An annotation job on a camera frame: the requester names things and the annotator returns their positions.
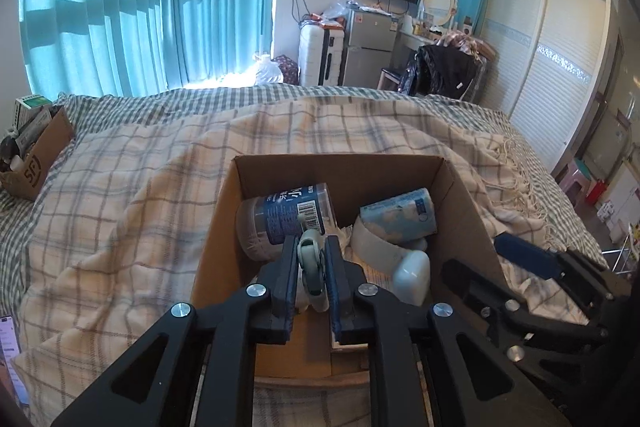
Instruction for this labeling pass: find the white tape roll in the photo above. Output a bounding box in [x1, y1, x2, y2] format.
[349, 218, 431, 279]

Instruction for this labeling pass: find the light green folding hanger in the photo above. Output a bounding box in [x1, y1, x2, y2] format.
[295, 229, 329, 313]

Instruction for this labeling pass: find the blue tissue pack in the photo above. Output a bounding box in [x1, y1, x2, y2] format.
[359, 187, 437, 244]

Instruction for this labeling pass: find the clear plastic bottle blue label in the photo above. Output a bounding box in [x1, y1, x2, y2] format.
[235, 183, 337, 261]

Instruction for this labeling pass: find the pale blue plastic case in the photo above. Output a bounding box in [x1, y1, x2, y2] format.
[392, 251, 431, 307]

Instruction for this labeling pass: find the green checked bed sheet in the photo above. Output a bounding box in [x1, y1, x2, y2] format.
[0, 82, 609, 318]

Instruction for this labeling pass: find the pink plastic stool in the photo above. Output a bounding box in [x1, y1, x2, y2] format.
[559, 158, 592, 207]

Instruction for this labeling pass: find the beige plaid blanket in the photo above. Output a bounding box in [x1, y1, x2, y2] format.
[12, 98, 591, 427]

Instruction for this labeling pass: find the open cardboard box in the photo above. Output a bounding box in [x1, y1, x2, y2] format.
[188, 152, 507, 390]

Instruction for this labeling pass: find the chair with black clothes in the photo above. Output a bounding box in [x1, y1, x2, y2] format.
[378, 44, 489, 103]

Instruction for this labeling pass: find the white sliding wardrobe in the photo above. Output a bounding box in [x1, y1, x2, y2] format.
[480, 0, 613, 171]

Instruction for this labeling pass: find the small cardboard box with clutter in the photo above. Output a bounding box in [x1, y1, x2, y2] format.
[1, 103, 75, 202]

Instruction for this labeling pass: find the oval white vanity mirror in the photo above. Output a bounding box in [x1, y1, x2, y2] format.
[421, 0, 457, 26]

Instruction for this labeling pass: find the silver small refrigerator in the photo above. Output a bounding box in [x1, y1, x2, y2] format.
[342, 10, 397, 89]

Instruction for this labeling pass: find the dark patterned bag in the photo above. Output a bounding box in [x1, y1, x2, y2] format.
[272, 54, 299, 86]

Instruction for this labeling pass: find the white plastic bag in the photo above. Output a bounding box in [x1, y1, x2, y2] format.
[253, 54, 283, 86]

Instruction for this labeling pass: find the white suitcase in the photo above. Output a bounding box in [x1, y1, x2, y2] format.
[298, 24, 344, 87]

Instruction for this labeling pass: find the left teal curtain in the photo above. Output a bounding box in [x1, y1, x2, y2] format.
[18, 0, 167, 100]

